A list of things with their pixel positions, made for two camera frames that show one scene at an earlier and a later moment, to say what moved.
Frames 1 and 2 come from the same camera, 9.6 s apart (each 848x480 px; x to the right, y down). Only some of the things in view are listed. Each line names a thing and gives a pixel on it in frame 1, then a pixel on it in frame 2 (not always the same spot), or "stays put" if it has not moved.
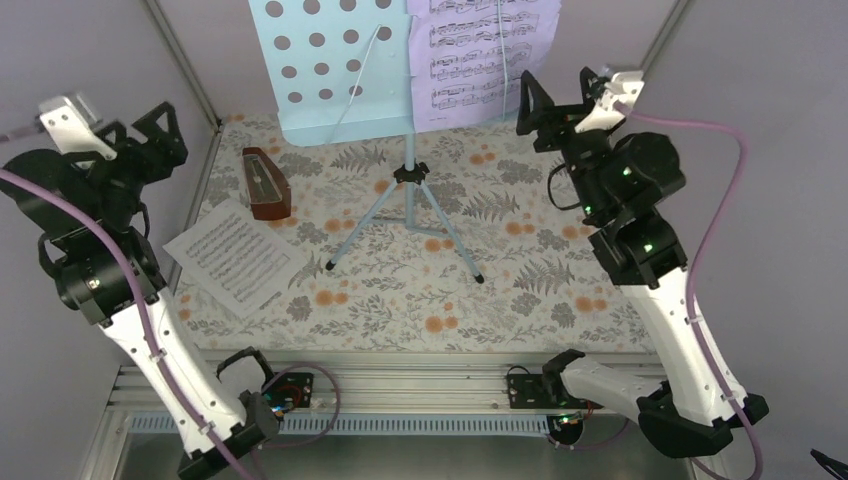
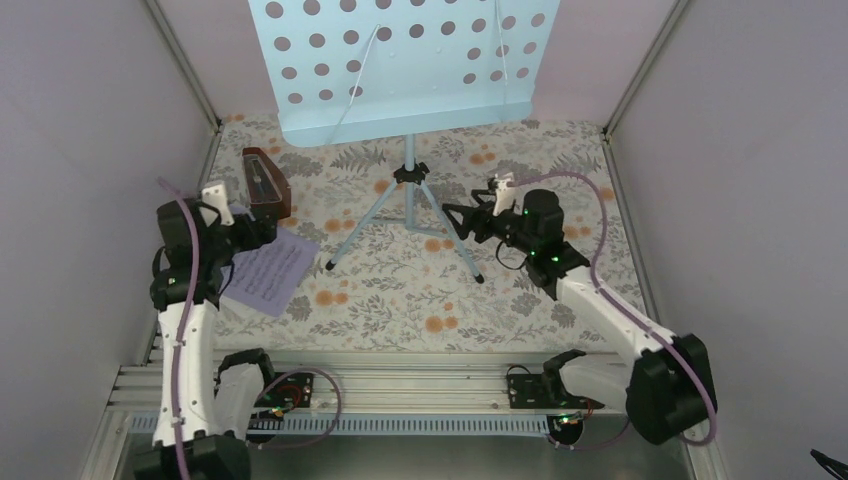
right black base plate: x=527 y=391 stays put
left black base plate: x=295 y=390 stays put
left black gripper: x=173 y=151 to x=253 y=240
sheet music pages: x=469 y=56 to x=267 y=277
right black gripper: x=560 y=117 to x=482 y=213
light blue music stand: x=338 y=72 stays put
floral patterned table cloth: x=444 y=240 stays put
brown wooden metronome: x=270 y=194 stays put
